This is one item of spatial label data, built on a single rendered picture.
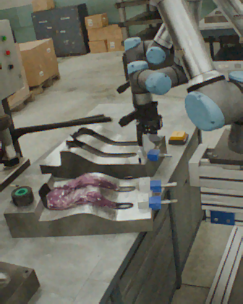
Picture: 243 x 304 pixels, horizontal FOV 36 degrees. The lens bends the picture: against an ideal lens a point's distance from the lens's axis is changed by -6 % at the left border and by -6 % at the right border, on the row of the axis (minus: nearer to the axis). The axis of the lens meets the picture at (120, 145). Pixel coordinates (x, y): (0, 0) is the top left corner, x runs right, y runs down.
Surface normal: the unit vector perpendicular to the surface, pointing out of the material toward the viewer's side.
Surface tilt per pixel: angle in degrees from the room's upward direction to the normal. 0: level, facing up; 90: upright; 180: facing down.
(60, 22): 90
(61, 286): 0
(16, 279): 0
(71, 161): 90
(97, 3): 90
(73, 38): 90
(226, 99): 62
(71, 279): 0
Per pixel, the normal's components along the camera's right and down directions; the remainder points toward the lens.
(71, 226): -0.09, 0.43
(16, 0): -0.39, 0.45
